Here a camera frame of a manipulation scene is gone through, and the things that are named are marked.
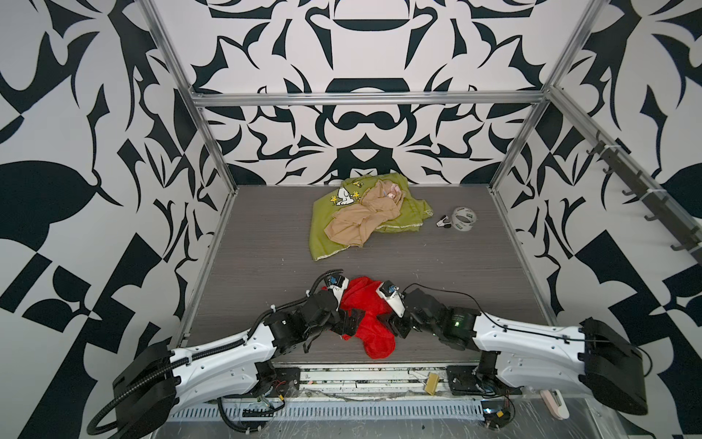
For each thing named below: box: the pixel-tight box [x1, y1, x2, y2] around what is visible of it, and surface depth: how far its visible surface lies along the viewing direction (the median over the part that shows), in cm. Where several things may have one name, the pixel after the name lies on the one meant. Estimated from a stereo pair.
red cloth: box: [340, 276, 395, 360], surface depth 78 cm
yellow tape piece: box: [425, 373, 440, 397], surface depth 75 cm
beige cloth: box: [323, 180, 404, 248], surface depth 106 cm
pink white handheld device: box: [540, 388, 570, 420], surface depth 71 cm
